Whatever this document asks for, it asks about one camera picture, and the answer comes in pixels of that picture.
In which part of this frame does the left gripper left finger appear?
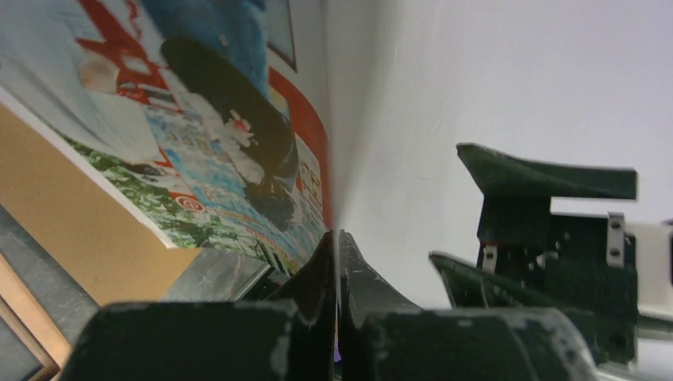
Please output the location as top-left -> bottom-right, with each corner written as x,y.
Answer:
60,233 -> 336,381

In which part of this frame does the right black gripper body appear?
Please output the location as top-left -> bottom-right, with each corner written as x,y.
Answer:
477,196 -> 638,364

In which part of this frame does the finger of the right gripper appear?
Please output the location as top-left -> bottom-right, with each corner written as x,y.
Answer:
456,143 -> 638,200
429,252 -> 532,308

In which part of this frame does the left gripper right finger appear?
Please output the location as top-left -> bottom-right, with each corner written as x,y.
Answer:
337,232 -> 597,380

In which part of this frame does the clear acrylic sheet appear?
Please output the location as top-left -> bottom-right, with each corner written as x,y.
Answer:
161,248 -> 271,302

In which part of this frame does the colourful photo poster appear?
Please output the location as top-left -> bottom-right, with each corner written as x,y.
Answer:
0,0 -> 475,306

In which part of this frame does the wooden picture frame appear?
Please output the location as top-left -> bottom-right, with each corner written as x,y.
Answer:
1,257 -> 71,380

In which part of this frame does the brown frame backing board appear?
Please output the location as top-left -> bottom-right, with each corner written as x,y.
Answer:
1,107 -> 200,306

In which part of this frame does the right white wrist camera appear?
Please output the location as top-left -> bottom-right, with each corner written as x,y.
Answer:
626,222 -> 672,341

